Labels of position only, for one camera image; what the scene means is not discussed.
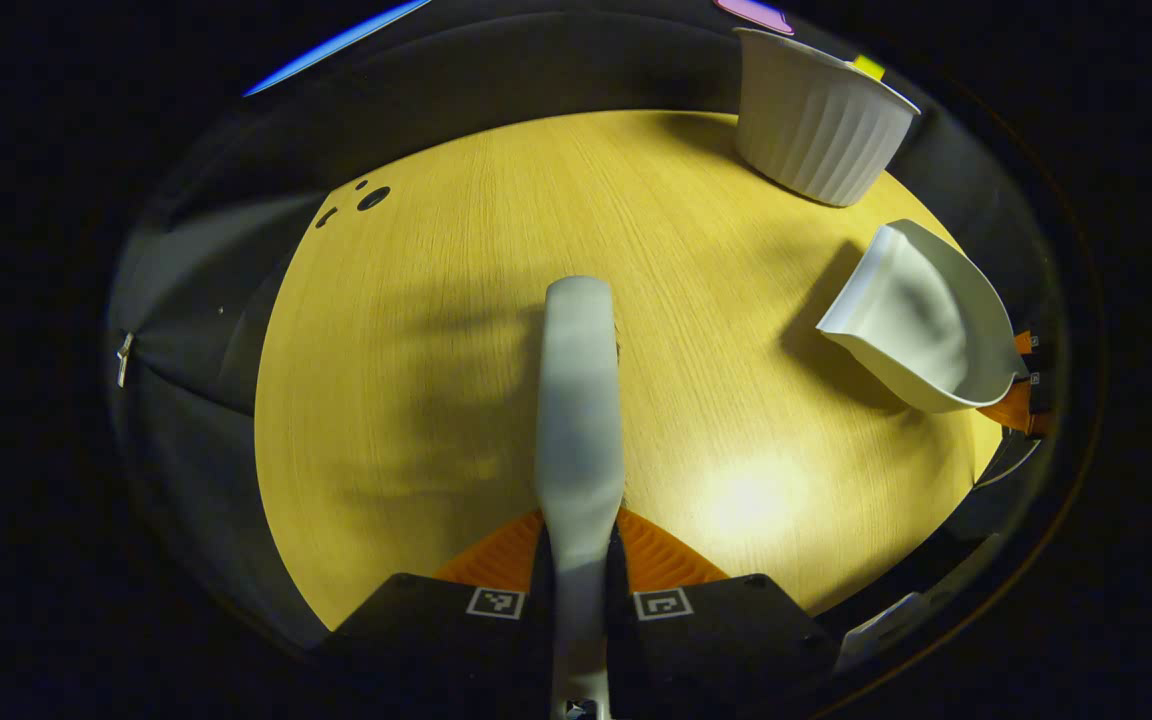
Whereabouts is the white dustpan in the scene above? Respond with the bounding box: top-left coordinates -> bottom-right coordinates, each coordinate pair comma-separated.
816,219 -> 1029,414

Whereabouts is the wooden desktop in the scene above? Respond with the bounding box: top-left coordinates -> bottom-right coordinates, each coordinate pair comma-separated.
254,110 -> 1005,631

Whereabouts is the small white broom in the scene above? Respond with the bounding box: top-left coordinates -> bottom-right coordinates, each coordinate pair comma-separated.
534,276 -> 627,720

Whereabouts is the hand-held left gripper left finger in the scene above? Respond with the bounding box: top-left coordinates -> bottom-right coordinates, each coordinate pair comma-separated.
321,508 -> 554,706

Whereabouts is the white ribbed garbage bin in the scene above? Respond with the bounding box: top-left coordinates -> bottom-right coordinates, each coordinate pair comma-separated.
733,27 -> 922,208

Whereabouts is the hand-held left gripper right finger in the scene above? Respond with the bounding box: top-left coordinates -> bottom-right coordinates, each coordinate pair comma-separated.
608,508 -> 842,706

